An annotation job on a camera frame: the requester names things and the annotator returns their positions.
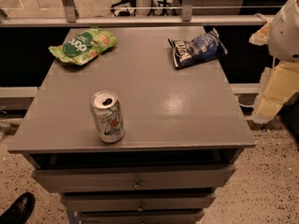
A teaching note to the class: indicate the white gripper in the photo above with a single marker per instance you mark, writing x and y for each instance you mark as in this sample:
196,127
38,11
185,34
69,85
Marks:
286,34

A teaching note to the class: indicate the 7up soda can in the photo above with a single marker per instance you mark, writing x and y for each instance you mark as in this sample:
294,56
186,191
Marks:
106,110

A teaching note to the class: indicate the blue chip bag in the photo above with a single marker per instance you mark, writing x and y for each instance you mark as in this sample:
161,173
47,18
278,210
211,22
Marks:
204,48

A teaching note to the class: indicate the grey drawer cabinet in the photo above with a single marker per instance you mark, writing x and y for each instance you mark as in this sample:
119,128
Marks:
170,117

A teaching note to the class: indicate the middle grey drawer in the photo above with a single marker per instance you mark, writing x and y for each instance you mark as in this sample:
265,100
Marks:
138,202

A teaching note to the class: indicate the grey drawer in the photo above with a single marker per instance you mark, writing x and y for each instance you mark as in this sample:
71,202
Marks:
134,178
138,202
146,217

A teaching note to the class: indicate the green snack bag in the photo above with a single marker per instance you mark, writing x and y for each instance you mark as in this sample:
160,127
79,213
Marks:
85,46

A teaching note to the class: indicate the top grey drawer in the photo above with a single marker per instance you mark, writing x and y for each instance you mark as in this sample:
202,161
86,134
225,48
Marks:
134,178

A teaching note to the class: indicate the bottom grey drawer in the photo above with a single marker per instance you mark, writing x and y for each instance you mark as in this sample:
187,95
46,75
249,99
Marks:
146,217

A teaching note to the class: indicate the black leather shoe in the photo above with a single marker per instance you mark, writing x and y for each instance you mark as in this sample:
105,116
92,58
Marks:
20,210

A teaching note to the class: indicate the metal railing frame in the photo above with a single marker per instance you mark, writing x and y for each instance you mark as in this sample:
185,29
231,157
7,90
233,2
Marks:
114,13

